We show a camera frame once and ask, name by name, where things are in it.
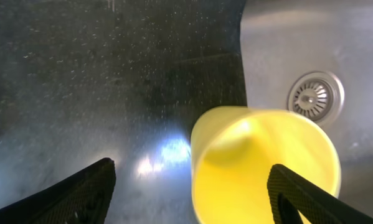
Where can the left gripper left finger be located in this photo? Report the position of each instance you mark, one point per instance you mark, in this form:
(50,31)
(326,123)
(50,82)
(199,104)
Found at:
(80,193)

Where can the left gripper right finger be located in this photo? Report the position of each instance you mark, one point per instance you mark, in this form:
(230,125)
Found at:
(301,199)

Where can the yellow cup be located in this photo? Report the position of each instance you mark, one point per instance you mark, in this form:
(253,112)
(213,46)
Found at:
(236,174)

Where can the steel sink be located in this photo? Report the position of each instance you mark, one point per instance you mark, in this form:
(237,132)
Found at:
(314,56)

